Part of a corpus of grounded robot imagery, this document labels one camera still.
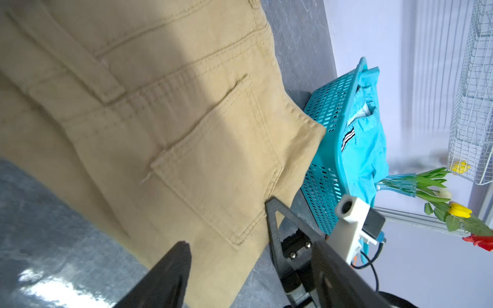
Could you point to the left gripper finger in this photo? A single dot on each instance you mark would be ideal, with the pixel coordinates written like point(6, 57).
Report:
point(291, 246)

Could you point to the teal plastic basket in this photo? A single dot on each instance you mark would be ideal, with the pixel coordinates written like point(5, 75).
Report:
point(325, 182)

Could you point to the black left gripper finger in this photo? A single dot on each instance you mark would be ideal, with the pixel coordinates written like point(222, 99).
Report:
point(337, 284)
point(165, 284)

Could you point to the white wire wall shelf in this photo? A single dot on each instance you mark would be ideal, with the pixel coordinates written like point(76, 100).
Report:
point(470, 142)

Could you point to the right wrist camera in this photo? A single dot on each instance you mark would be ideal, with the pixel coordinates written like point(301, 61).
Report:
point(358, 224)

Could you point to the khaki long pants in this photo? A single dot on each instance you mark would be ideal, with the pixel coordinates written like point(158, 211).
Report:
point(159, 121)

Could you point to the teal pants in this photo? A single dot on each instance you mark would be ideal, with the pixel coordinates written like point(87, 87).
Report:
point(364, 142)

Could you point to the glass vase with flowers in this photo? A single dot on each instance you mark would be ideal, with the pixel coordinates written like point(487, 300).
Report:
point(429, 186)

